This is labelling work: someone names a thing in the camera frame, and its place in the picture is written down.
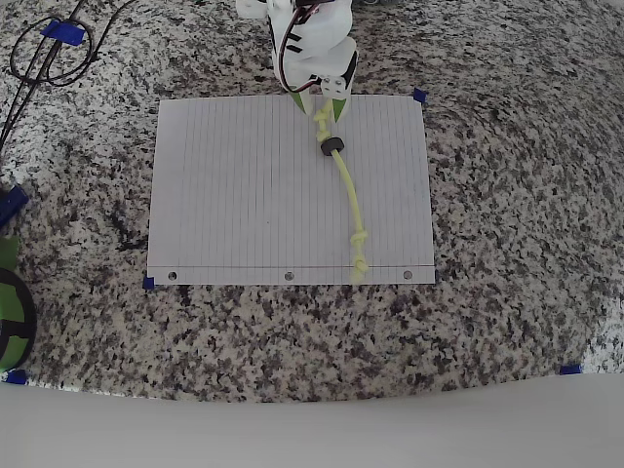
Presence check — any blue usb hub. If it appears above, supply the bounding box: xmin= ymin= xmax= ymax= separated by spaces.
xmin=0 ymin=187 xmax=28 ymax=228

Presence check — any black hex nut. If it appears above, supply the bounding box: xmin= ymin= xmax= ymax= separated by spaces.
xmin=319 ymin=136 xmax=346 ymax=158

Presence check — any white backdrop board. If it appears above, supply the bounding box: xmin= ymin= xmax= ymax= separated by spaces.
xmin=0 ymin=372 xmax=624 ymax=468

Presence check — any yellow knotted rope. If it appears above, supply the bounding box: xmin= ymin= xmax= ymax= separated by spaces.
xmin=313 ymin=107 xmax=370 ymax=286

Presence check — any lined white paper sheet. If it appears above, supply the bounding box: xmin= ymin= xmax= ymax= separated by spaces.
xmin=145 ymin=94 xmax=437 ymax=287

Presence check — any black red servo cable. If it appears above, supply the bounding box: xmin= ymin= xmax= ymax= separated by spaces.
xmin=276 ymin=0 xmax=337 ymax=95

